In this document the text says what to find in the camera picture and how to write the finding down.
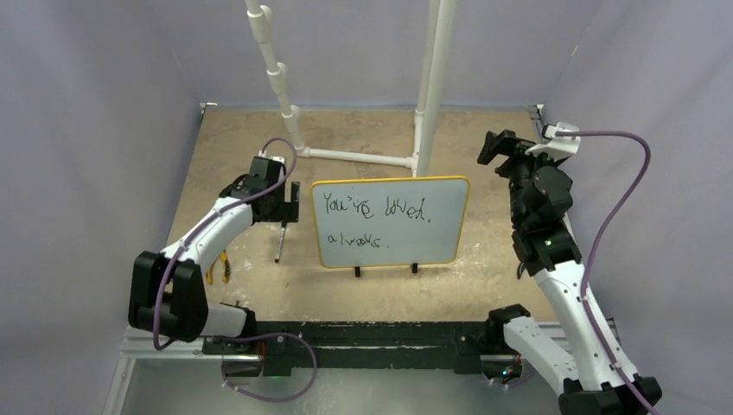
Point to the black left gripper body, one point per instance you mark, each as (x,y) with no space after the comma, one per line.
(289,208)

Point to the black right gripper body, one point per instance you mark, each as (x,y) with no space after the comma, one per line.
(519,168)

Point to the white PVC pipe frame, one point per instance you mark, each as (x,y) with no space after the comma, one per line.
(366,53)

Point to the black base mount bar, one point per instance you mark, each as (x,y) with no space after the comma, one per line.
(280,346)

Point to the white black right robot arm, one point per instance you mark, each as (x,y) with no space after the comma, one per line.
(523,334)

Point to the yellow framed whiteboard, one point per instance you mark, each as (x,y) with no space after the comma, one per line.
(389,221)

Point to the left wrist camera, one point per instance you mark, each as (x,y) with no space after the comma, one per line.
(279,159)

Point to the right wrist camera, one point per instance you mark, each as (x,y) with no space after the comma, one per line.
(558,142)

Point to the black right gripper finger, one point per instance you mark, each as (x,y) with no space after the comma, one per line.
(491,148)
(511,144)

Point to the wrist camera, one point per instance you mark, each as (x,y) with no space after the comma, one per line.
(558,142)
(279,159)

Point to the aluminium table edge rail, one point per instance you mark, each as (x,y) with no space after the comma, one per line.
(607,381)

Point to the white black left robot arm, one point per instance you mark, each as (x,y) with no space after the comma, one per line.
(168,293)

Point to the white whiteboard marker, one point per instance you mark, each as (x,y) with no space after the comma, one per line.
(280,243)

